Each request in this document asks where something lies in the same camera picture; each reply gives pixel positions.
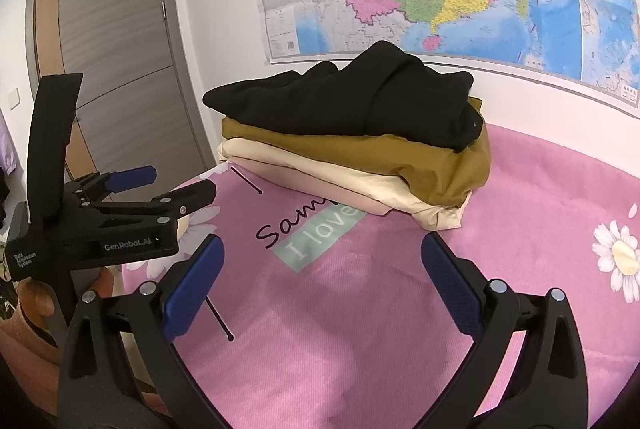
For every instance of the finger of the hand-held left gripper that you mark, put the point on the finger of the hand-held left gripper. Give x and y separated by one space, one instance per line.
130 176
192 196

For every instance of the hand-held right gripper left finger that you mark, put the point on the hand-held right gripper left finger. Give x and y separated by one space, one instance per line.
195 289

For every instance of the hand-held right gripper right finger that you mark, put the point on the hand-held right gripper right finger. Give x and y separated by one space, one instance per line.
450 279

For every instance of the black coat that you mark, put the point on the black coat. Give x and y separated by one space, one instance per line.
375 99

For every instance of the person's left forearm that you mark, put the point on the person's left forearm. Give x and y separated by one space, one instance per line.
25 374

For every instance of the person's left hand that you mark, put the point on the person's left hand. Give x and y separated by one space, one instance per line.
35 304

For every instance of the purple cloth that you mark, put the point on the purple cloth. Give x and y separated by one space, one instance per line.
6 144

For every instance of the pink printed blanket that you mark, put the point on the pink printed blanket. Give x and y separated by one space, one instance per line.
350 334

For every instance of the olive brown garment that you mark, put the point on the olive brown garment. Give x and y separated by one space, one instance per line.
400 164

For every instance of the light pink folded garment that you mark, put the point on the light pink folded garment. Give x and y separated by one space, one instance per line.
320 190

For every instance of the grey wooden door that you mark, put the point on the grey wooden door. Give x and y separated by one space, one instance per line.
120 34

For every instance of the cream folded garment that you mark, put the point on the cream folded garment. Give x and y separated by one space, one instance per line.
350 181

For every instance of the white light switch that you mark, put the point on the white light switch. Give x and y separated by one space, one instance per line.
14 100

